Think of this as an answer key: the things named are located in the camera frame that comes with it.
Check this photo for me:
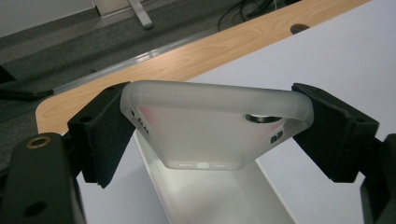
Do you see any wooden table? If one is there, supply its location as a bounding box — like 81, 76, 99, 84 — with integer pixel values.
35, 0, 372, 135

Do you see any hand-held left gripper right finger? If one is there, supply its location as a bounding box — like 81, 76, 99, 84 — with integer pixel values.
290, 82, 380, 184

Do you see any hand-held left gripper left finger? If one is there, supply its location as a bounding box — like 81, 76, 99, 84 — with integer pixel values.
66, 81, 137, 189

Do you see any black stand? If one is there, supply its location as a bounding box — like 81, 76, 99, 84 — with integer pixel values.
0, 64, 54, 102

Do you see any white metal stand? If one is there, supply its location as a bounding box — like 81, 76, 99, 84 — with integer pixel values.
126, 0, 154, 31

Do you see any iridescent phone case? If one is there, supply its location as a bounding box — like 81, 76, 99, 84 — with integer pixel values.
120, 79, 314, 172

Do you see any aluminium floor rail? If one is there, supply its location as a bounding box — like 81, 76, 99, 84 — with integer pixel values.
51, 27, 219, 95

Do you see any tangle of black cables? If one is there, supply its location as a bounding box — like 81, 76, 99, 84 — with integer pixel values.
217, 0, 303, 33

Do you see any white plastic storage bin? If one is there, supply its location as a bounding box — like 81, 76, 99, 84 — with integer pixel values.
133, 130, 297, 224

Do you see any dark table cable hole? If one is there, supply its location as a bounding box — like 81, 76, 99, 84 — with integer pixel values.
290, 22, 311, 35

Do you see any white cabinet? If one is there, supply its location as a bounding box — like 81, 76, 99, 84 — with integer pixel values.
0, 0, 96, 39

